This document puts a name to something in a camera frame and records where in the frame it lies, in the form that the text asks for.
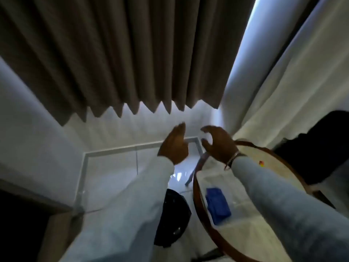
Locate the brown wooden cabinet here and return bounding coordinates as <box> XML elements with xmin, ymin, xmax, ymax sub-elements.
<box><xmin>0</xmin><ymin>178</ymin><xmax>73</xmax><ymax>262</ymax></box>

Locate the person's left hand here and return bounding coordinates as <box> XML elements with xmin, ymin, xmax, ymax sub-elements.
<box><xmin>157</xmin><ymin>122</ymin><xmax>189</xmax><ymax>166</ymax></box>

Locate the silver chain bracelet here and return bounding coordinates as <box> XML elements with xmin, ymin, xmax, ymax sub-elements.
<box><xmin>223</xmin><ymin>151</ymin><xmax>247</xmax><ymax>171</ymax></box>

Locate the blue cleaning cloth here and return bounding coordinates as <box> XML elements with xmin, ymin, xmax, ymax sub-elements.
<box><xmin>205</xmin><ymin>187</ymin><xmax>232</xmax><ymax>226</ymax></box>

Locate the white sheer curtain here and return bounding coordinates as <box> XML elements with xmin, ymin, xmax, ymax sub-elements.
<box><xmin>218</xmin><ymin>0</ymin><xmax>349</xmax><ymax>150</ymax></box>

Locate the round wooden-rimmed table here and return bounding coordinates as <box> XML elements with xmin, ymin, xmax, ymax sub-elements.
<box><xmin>185</xmin><ymin>140</ymin><xmax>336</xmax><ymax>262</ymax></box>

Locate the person's right hand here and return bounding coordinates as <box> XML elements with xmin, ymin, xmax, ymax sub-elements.
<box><xmin>200</xmin><ymin>125</ymin><xmax>240</xmax><ymax>164</ymax></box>

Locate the person's left forearm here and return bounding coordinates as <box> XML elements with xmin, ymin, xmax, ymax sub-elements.
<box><xmin>59</xmin><ymin>156</ymin><xmax>175</xmax><ymax>262</ymax></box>

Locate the person's right forearm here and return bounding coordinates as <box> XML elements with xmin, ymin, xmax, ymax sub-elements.
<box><xmin>231</xmin><ymin>155</ymin><xmax>349</xmax><ymax>262</ymax></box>

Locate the black chair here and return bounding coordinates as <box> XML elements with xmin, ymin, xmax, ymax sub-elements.
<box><xmin>274</xmin><ymin>110</ymin><xmax>349</xmax><ymax>186</ymax></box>

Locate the brown pleated curtain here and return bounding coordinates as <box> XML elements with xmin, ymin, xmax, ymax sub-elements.
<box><xmin>0</xmin><ymin>0</ymin><xmax>257</xmax><ymax>126</ymax></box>

